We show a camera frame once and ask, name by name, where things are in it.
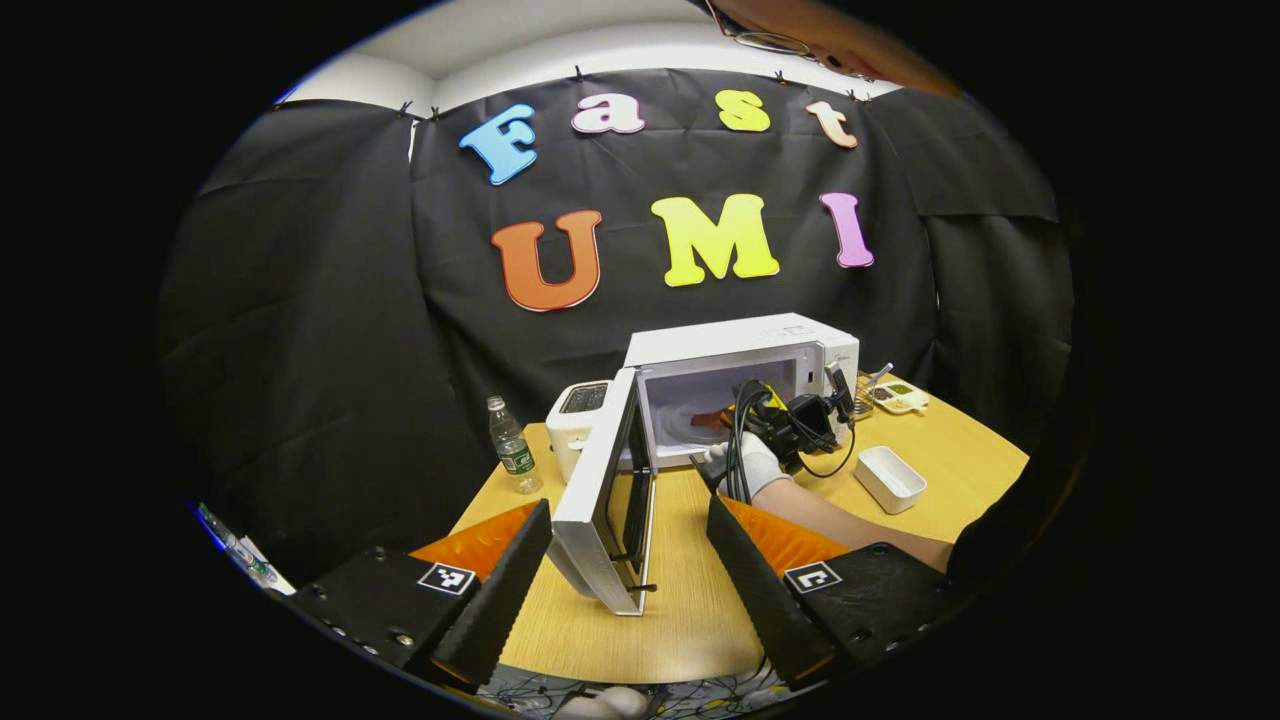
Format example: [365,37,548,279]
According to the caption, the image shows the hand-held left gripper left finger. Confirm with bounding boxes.
[290,499,554,689]

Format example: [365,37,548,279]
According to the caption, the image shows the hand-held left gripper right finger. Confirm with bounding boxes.
[705,492,961,691]

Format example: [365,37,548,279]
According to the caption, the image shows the white microwave oven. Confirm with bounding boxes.
[548,313,861,617]

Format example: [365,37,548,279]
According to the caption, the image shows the white divided dish of beans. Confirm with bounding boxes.
[868,380,931,416]

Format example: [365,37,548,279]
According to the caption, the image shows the white rectangular dish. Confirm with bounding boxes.
[854,445,928,515]

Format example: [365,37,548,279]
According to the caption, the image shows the clear plastic water bottle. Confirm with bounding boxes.
[487,396,544,495]

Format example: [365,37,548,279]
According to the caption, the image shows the white toaster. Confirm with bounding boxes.
[545,381,613,484]

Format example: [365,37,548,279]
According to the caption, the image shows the person's black sleeve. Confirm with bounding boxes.
[945,470,1081,601]

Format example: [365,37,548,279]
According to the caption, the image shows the white and green object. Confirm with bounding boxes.
[195,500,297,598]

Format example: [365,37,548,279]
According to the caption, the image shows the person's eyeglasses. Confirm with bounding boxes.
[735,30,813,57]

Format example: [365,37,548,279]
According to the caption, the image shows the black backdrop cloth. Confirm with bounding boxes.
[155,68,1076,581]

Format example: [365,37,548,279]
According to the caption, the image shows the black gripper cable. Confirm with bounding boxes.
[725,378,858,503]

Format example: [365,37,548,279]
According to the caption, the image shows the tangle of floor cables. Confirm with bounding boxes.
[478,655,821,719]

